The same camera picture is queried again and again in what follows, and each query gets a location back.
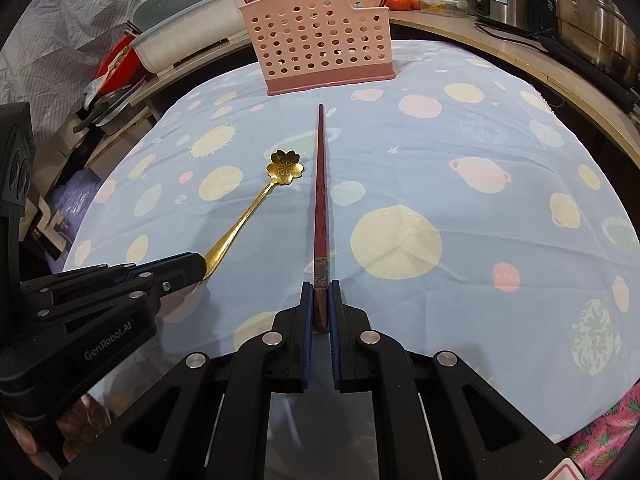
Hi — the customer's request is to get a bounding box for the grey striped cloth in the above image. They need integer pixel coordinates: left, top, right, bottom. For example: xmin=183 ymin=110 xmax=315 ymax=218
xmin=0 ymin=0 xmax=146 ymax=126

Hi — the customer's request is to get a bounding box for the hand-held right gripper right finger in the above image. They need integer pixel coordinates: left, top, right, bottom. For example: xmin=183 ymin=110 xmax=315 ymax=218
xmin=327 ymin=280 xmax=571 ymax=480

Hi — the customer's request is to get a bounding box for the blue plastic bag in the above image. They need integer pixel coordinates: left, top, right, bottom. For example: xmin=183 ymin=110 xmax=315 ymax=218
xmin=50 ymin=170 xmax=108 ymax=241

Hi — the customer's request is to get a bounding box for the pink perforated utensil basket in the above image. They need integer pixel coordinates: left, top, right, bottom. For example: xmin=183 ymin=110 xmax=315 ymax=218
xmin=239 ymin=0 xmax=398 ymax=97

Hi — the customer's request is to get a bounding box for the black power cable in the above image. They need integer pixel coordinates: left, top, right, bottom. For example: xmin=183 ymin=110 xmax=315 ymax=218
xmin=474 ymin=19 xmax=546 ymax=43

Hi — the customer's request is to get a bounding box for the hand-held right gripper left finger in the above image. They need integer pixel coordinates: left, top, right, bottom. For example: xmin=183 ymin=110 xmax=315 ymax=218
xmin=60 ymin=280 xmax=315 ymax=480

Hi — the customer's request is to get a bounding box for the pink pineapple print cloth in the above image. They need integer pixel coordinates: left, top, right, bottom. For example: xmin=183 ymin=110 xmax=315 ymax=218
xmin=565 ymin=400 xmax=640 ymax=480

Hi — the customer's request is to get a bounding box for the large steel steamer pot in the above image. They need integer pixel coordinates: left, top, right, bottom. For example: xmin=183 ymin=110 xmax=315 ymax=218
xmin=547 ymin=0 xmax=640 ymax=86

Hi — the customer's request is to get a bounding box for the black induction cooker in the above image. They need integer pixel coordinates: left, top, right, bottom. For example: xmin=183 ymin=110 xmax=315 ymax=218
xmin=537 ymin=35 xmax=640 ymax=117

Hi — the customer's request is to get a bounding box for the glass food container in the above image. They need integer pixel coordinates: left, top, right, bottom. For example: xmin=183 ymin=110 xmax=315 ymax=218
xmin=417 ymin=0 xmax=469 ymax=16

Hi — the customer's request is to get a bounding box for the red plastic basin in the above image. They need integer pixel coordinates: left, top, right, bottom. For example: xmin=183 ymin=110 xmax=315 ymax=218
xmin=94 ymin=35 xmax=137 ymax=97

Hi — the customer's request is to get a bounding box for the white dish drainer box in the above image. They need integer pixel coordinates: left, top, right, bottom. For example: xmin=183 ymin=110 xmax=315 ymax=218
xmin=131 ymin=0 xmax=251 ymax=73

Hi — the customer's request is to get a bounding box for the gold flower handle spoon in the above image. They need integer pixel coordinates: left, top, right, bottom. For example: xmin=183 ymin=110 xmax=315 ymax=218
xmin=199 ymin=149 xmax=305 ymax=286

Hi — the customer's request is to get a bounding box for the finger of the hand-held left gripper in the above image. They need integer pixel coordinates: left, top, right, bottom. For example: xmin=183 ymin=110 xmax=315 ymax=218
xmin=20 ymin=251 xmax=207 ymax=311
xmin=30 ymin=276 xmax=207 ymax=338

